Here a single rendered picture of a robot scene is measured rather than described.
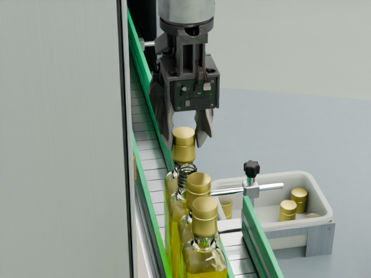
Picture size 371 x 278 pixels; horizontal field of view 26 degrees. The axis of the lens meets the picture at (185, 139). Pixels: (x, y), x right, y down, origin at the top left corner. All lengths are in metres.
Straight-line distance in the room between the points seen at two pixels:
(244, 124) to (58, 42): 1.67
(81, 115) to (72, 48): 0.04
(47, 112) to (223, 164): 1.49
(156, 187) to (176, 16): 0.62
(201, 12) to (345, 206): 0.86
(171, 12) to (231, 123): 1.04
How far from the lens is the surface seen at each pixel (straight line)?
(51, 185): 0.43
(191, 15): 1.02
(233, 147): 1.95
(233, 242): 1.45
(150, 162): 1.66
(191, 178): 1.11
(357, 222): 1.74
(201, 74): 1.05
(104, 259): 0.47
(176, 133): 1.17
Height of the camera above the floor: 1.80
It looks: 32 degrees down
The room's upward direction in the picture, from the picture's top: straight up
